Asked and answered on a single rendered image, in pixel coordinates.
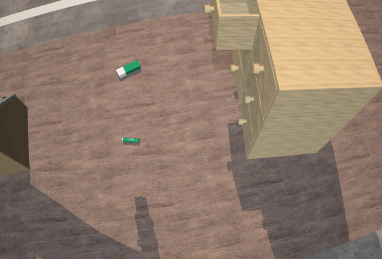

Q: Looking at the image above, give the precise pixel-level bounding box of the light wooden chest of drawers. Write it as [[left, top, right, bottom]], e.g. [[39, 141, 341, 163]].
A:
[[239, 0, 382, 159]]

